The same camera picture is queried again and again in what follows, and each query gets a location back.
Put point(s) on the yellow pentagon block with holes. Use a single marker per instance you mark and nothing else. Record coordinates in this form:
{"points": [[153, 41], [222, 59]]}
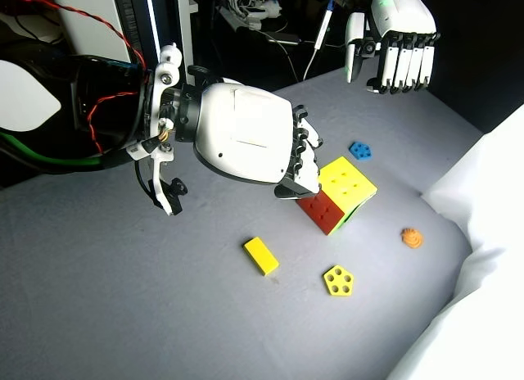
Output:
{"points": [[339, 278]]}

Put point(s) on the white cloth backdrop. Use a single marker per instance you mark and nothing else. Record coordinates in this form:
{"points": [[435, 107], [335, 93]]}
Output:
{"points": [[491, 232]]}

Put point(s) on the yellow rectangular block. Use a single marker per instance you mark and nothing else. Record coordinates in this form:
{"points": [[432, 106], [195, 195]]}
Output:
{"points": [[261, 255]]}

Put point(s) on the grey flat device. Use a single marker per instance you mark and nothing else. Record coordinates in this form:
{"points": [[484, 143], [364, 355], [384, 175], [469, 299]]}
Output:
{"points": [[284, 39]]}

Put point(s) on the grey table cloth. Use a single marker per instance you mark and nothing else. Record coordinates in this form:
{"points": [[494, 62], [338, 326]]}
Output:
{"points": [[163, 294]]}

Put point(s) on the blue pentagon block with holes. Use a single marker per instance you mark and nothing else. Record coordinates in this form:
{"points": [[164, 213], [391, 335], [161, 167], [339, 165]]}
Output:
{"points": [[361, 150]]}

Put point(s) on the yellow and blue puzzle cube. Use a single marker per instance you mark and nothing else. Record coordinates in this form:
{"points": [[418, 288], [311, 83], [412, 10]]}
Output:
{"points": [[348, 183]]}

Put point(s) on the orange swirl cookie toy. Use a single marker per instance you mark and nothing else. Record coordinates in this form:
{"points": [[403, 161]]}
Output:
{"points": [[412, 238]]}

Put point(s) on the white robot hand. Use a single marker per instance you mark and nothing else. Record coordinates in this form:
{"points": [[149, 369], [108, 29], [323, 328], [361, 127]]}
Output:
{"points": [[245, 130], [403, 11]]}

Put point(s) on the white and black stand column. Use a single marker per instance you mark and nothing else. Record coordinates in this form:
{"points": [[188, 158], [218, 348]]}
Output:
{"points": [[94, 19]]}

